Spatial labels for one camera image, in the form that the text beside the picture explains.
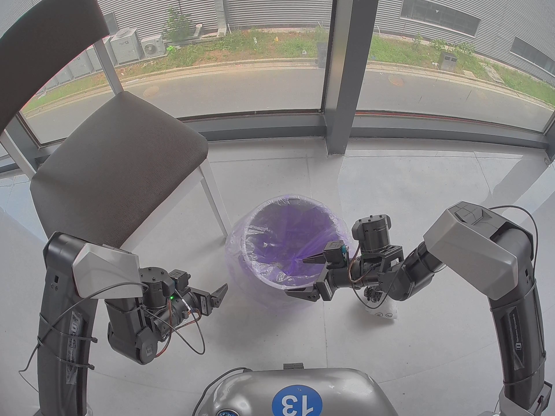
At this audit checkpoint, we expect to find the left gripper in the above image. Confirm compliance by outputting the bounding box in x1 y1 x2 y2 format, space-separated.
170 283 230 322

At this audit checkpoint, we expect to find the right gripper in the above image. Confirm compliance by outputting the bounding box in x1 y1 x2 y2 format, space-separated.
284 252 366 303

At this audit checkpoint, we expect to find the purple plastic bag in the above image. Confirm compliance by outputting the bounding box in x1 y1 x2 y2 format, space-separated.
225 194 353 317

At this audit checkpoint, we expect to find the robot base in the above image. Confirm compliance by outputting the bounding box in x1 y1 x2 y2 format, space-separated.
193 362 399 416

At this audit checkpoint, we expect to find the white trash bin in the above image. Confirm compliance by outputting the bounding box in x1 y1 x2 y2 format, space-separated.
236 195 347 315

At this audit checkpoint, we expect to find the clear printed wrapper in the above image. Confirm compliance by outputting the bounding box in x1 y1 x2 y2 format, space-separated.
365 302 399 321

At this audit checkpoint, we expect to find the grey padded white chair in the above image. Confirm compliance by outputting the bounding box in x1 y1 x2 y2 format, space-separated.
0 0 231 255

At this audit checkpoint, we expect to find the window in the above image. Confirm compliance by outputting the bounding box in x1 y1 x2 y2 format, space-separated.
0 0 555 177

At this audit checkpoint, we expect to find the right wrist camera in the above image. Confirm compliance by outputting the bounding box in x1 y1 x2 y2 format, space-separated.
324 241 349 268

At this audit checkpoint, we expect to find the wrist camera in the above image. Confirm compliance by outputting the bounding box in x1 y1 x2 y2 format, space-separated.
324 241 349 268
168 269 191 294

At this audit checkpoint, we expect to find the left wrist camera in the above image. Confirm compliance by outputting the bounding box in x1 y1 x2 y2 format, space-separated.
168 269 191 294

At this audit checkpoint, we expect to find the black cable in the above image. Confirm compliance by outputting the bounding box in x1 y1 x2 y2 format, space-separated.
167 306 207 355
489 205 539 281
193 367 252 416

